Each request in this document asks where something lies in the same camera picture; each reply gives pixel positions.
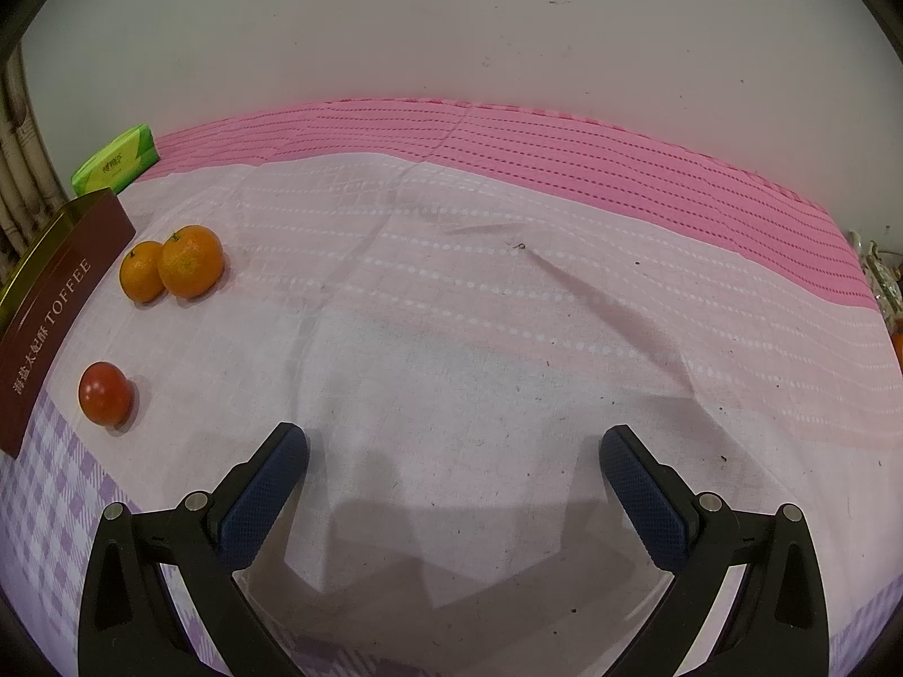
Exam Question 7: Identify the green tissue pack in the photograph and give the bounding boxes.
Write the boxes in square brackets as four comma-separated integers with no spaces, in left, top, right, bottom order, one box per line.
[71,124,160,197]

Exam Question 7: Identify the small orange mandarin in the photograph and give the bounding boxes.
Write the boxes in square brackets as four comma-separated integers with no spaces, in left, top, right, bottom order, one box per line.
[119,240,168,304]

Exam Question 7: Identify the brown rectangular tin box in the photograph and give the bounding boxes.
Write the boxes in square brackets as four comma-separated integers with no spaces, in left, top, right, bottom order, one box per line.
[0,187,137,459]

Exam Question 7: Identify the pale patterned object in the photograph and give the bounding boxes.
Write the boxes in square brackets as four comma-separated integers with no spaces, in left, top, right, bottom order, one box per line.
[847,229,903,322]

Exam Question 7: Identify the red tomato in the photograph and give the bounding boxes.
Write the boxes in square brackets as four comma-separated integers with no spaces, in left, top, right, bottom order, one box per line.
[77,361,134,428]

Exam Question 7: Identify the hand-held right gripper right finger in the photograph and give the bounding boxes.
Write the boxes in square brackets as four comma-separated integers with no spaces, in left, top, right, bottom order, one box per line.
[599,425,831,677]

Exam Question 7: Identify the large orange mandarin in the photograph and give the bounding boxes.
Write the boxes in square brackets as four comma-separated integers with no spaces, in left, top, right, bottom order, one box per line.
[157,224,225,299]

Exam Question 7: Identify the pink purple checkered tablecloth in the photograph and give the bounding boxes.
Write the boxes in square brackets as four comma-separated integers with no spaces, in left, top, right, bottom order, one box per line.
[0,97,903,677]

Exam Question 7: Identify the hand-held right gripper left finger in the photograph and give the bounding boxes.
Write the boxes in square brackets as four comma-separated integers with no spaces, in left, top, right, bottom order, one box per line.
[79,423,309,677]

